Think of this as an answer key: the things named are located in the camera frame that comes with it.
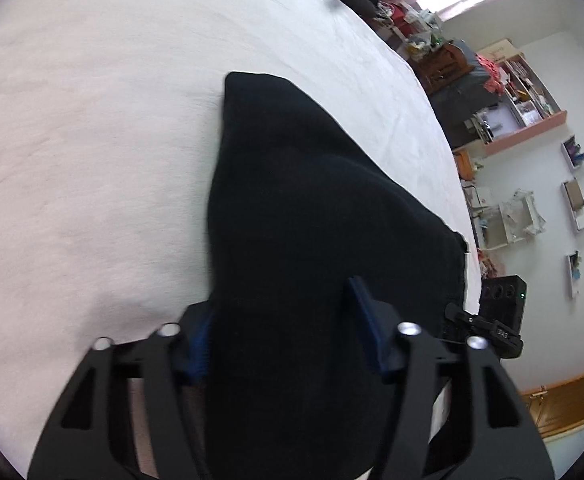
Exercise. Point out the wooden headboard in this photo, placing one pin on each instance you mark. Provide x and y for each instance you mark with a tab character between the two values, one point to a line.
557	408

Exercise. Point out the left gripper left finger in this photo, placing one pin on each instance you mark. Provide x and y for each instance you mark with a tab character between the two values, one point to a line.
89	434

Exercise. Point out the wooden chair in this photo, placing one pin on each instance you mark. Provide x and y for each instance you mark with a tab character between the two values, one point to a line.
438	69

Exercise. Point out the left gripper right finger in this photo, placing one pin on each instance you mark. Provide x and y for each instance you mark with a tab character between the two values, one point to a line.
455	414

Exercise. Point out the pink bed blanket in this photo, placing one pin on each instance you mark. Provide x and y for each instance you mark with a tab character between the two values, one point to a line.
109	131

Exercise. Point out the pink bookshelf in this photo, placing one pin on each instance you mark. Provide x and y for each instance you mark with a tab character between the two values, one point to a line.
525	107

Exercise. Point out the black pants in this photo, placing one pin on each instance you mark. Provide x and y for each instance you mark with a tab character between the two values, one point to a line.
296	210

